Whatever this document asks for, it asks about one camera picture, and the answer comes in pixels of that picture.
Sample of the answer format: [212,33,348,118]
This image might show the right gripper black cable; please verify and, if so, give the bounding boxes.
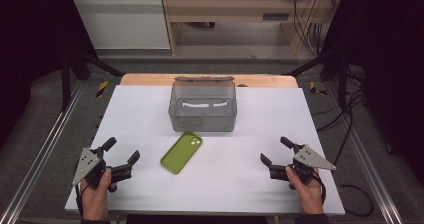
[311,169,328,206]

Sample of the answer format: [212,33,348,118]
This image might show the grey transparent plastic box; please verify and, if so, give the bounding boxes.
[168,76,238,133]

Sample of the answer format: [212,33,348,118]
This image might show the black floor cables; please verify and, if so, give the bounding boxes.
[311,65,368,167]

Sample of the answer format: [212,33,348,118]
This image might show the white cabinet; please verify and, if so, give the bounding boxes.
[65,0,172,51]

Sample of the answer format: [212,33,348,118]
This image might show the person's right hand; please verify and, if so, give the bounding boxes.
[284,166,325,215]

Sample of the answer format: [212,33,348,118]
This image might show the hanging black cables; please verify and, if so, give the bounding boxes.
[292,0,338,56]

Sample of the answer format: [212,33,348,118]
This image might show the looped black floor cable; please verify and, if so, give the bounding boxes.
[335,183,375,218]

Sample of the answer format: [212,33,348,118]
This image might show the white board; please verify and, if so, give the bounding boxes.
[64,84,346,217]

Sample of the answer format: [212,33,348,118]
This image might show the black curtain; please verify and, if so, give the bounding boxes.
[321,0,424,187]
[0,0,98,150]

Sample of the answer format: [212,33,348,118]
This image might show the person's left hand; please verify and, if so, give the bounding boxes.
[79,167,113,222]

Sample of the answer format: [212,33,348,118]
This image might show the green phone case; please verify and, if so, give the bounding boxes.
[160,131,203,175]

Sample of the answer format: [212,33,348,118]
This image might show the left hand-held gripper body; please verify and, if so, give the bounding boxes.
[70,146,134,193]

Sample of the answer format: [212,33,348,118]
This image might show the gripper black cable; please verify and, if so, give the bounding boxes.
[311,169,328,206]
[74,183,85,217]

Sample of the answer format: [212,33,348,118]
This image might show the wooden desk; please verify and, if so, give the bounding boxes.
[159,0,346,56]

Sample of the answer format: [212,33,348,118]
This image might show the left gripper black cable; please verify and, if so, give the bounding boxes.
[74,183,85,217]

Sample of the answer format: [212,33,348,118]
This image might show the aluminium rail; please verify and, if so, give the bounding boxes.
[324,82,405,224]
[0,80,86,224]

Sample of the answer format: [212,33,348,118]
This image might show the black metal stand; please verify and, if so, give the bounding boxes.
[59,47,125,112]
[285,45,353,110]

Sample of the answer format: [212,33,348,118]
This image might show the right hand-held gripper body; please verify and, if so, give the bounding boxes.
[269,144,337,189]

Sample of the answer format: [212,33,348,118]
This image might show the wooden table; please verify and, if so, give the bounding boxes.
[119,73,299,89]

